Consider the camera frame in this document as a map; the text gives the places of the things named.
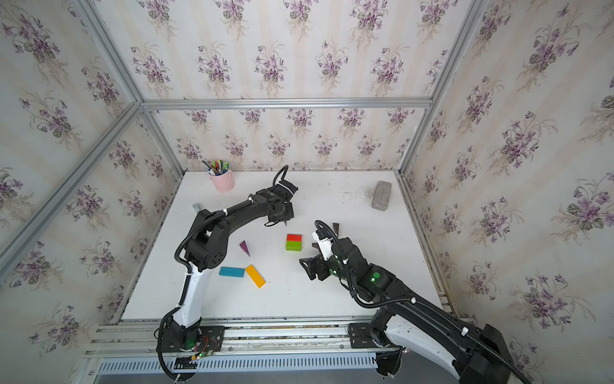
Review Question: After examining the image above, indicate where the green rectangular block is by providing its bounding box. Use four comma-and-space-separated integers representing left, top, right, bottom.
286, 241, 302, 252

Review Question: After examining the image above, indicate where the red rectangular block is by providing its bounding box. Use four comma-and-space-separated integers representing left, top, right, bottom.
286, 234, 302, 243

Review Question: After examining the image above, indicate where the purple triangle block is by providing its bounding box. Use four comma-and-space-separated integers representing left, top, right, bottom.
239, 241, 250, 257

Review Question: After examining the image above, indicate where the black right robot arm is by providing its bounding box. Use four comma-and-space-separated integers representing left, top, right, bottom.
299, 220, 530, 383

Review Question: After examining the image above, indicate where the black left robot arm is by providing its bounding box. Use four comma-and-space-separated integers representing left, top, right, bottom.
156, 165, 298, 355

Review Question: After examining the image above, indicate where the yellow rectangular block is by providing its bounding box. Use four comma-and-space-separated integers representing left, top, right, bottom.
246, 265, 266, 289

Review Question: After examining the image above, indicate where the pink pen cup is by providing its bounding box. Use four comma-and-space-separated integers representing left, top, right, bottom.
209, 170, 235, 193

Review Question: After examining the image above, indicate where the teal rectangular block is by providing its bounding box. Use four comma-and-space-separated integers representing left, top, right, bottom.
219, 267, 246, 278

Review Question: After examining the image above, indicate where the colourful pens bundle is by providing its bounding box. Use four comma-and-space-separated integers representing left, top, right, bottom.
201, 159, 230, 176

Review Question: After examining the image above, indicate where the grey rectangular stone block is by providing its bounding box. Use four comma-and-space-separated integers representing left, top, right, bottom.
371, 181, 392, 211

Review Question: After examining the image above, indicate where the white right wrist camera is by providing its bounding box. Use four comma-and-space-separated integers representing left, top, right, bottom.
313, 230, 336, 261

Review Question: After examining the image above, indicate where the aluminium mounting rail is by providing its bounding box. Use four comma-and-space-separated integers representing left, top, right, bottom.
86, 316, 369, 358

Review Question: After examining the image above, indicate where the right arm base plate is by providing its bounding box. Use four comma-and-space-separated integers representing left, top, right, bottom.
348, 323, 390, 349

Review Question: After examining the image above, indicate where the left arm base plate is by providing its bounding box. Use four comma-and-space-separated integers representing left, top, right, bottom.
156, 325, 225, 355

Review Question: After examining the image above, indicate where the white slotted cable duct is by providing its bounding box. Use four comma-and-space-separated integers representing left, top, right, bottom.
98, 352, 377, 375

